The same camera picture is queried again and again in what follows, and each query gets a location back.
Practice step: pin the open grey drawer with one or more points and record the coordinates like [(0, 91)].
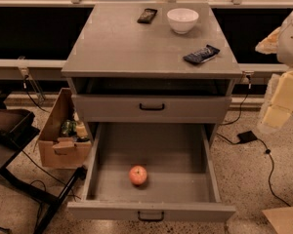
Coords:
[(180, 182)]

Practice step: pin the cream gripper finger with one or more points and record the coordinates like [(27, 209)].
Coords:
[(269, 45), (278, 103)]

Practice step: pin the white bowl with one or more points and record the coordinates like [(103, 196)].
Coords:
[(182, 20)]

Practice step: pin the closed grey upper drawer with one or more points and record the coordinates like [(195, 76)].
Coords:
[(93, 108)]

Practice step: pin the black snack packet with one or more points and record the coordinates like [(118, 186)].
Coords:
[(147, 16)]

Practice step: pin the green can in box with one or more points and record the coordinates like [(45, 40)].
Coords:
[(68, 128)]

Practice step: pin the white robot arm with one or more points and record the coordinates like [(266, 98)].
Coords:
[(284, 51)]

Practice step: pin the black lower drawer handle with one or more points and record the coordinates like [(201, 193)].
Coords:
[(150, 217)]

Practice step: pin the brown cardboard box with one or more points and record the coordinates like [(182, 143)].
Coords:
[(57, 151)]

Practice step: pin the grey drawer cabinet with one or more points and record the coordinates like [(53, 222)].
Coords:
[(116, 56)]

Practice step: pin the black upper drawer handle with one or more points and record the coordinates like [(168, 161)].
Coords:
[(152, 108)]

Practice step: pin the dark blue snack bar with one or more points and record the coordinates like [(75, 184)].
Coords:
[(202, 55)]

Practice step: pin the red apple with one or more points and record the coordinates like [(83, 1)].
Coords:
[(138, 175)]

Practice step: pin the cardboard sheet on floor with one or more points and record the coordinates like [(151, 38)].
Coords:
[(281, 219)]

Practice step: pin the black folding table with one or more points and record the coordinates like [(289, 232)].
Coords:
[(7, 155)]

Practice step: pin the black drawer handle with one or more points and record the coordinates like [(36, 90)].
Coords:
[(150, 217), (152, 108)]

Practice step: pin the yellow bottle in box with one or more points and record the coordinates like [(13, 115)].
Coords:
[(80, 127)]

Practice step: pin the black power adapter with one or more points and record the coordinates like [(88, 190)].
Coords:
[(247, 137)]

